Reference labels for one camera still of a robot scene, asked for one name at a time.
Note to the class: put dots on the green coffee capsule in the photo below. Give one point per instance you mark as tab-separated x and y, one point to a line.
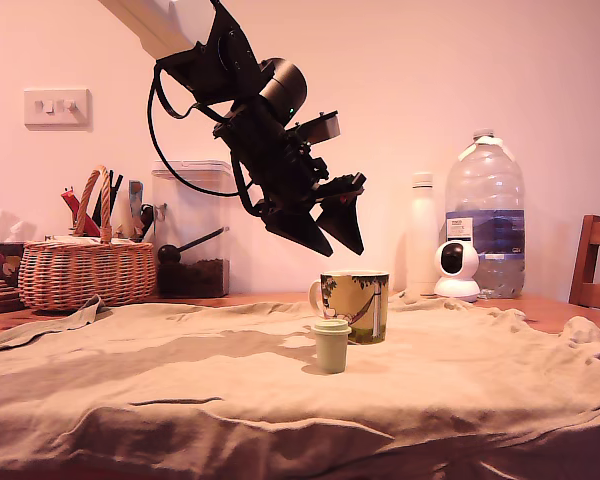
331	350

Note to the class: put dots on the cartoon print coffee mug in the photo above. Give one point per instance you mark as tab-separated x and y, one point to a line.
362	310

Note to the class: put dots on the clear coffee bean container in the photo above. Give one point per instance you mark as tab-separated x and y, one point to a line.
192	235

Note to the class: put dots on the black coffee scoop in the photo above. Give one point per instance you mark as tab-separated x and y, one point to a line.
168	255

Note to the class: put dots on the white insulated bottle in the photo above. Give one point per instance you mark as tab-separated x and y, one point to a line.
422	240

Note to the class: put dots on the black scissors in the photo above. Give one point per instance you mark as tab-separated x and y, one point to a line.
147	214

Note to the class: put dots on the large clear water bottle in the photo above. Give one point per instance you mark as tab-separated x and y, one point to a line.
485	200

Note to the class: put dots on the blue kitchen tool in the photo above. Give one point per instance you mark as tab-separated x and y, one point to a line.
135	192

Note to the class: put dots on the black kitchen tool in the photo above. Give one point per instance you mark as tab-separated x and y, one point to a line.
116	185

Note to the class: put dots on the beige cloth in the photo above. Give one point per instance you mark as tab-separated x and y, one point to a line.
230	400

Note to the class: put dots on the white paper sheet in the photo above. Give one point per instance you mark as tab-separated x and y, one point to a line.
87	240

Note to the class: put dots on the red kitchen tool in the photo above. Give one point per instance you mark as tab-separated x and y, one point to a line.
72	202

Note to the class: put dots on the wooden chair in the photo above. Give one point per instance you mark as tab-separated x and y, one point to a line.
585	260

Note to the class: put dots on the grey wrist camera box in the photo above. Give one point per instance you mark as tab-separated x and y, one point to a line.
325	129

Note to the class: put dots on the small white round camera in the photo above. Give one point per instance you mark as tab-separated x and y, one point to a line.
456	290

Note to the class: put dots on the white light switch plate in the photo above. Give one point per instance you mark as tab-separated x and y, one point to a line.
57	120

